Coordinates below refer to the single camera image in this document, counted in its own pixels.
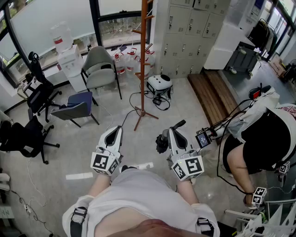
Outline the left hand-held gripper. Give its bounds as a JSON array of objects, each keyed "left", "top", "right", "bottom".
[{"left": 90, "top": 126, "right": 123, "bottom": 177}]

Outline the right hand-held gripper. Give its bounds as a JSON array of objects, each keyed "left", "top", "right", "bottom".
[{"left": 166, "top": 127, "right": 204, "bottom": 181}]

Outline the brown wooden coat rack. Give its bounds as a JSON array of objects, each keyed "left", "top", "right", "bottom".
[{"left": 131, "top": 0, "right": 159, "bottom": 131}]

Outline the person's right forearm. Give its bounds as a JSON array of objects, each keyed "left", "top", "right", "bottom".
[{"left": 177, "top": 178, "right": 200, "bottom": 206}]

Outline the person's left forearm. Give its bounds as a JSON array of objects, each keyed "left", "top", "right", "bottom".
[{"left": 87, "top": 173, "right": 113, "bottom": 200}]

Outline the person's black shoe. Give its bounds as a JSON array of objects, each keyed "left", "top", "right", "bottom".
[{"left": 121, "top": 165, "right": 139, "bottom": 173}]

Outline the white floor tape strip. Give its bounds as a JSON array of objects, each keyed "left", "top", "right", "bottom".
[{"left": 65, "top": 172, "right": 93, "bottom": 181}]

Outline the blue cushioned chair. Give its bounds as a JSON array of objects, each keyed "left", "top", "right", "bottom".
[{"left": 50, "top": 91, "right": 100, "bottom": 128}]

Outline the wooden step platform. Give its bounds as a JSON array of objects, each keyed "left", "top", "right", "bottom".
[{"left": 187, "top": 69, "right": 241, "bottom": 127}]

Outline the white round device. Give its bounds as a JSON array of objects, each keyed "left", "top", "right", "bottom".
[{"left": 146, "top": 74, "right": 173, "bottom": 95}]

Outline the person's white shirt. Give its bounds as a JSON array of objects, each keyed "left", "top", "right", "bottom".
[{"left": 62, "top": 168, "right": 220, "bottom": 237}]

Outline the grey armchair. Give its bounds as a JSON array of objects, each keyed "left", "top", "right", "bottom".
[{"left": 80, "top": 45, "right": 123, "bottom": 100}]

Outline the white water dispenser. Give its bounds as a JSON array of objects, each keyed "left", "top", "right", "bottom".
[{"left": 57, "top": 44, "right": 87, "bottom": 93}]

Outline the black office chair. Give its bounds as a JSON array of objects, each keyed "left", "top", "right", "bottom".
[
  {"left": 0, "top": 108, "right": 61, "bottom": 165},
  {"left": 25, "top": 51, "right": 62, "bottom": 123}
]

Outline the person's face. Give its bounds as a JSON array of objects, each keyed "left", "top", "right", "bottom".
[{"left": 136, "top": 219, "right": 192, "bottom": 237}]

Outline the grey wheeled cart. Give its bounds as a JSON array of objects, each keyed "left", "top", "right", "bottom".
[{"left": 225, "top": 41, "right": 261, "bottom": 76}]

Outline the grey metal locker cabinet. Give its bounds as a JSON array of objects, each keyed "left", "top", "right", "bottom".
[{"left": 153, "top": 0, "right": 232, "bottom": 77}]

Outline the white cabinet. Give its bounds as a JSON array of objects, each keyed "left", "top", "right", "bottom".
[{"left": 203, "top": 22, "right": 246, "bottom": 70}]

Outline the clear dispenser water bottle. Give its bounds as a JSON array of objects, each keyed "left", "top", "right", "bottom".
[{"left": 50, "top": 21, "right": 73, "bottom": 53}]

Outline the black framed window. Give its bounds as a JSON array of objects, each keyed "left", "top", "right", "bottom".
[{"left": 0, "top": 0, "right": 158, "bottom": 89}]

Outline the cardboard box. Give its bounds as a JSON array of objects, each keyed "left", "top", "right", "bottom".
[{"left": 269, "top": 57, "right": 287, "bottom": 77}]

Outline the black floor cable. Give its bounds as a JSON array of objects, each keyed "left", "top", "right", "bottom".
[{"left": 121, "top": 90, "right": 172, "bottom": 127}]

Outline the clear water jug red handle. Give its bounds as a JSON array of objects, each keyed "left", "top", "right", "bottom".
[
  {"left": 135, "top": 55, "right": 150, "bottom": 78},
  {"left": 114, "top": 52, "right": 127, "bottom": 75},
  {"left": 126, "top": 47, "right": 137, "bottom": 73},
  {"left": 144, "top": 49, "right": 156, "bottom": 70}
]

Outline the black shoulder strap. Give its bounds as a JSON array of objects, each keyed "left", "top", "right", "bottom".
[
  {"left": 70, "top": 206, "right": 88, "bottom": 237},
  {"left": 197, "top": 217, "right": 215, "bottom": 237}
]

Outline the white floor cable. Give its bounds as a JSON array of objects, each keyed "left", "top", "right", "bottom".
[{"left": 25, "top": 156, "right": 47, "bottom": 207}]

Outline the blue wall poster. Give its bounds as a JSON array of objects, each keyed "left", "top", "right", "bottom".
[{"left": 250, "top": 0, "right": 267, "bottom": 17}]

